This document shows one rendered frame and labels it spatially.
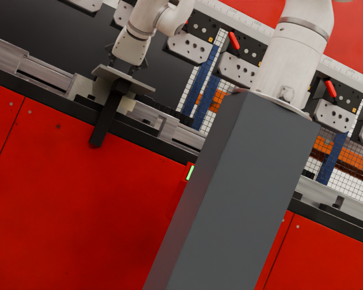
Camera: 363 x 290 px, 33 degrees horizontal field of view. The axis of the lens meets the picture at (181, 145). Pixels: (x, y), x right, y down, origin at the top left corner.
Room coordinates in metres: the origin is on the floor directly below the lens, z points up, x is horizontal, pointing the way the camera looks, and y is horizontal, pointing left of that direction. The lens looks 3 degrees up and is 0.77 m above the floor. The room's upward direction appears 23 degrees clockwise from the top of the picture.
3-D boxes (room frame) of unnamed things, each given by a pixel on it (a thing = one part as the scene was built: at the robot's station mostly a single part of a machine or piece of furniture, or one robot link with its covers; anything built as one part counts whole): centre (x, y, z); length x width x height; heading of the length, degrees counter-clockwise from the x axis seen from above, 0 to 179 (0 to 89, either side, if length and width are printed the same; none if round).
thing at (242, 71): (2.16, -0.08, 1.26); 0.15 x 0.09 x 0.17; 103
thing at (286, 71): (1.36, -0.15, 1.09); 0.19 x 0.19 x 0.18
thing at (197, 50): (2.11, 0.12, 1.26); 0.15 x 0.09 x 0.17; 103
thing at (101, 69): (1.93, 0.25, 1.00); 0.26 x 0.18 x 0.01; 13
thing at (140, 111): (2.09, 0.23, 0.92); 0.39 x 0.06 x 0.10; 103
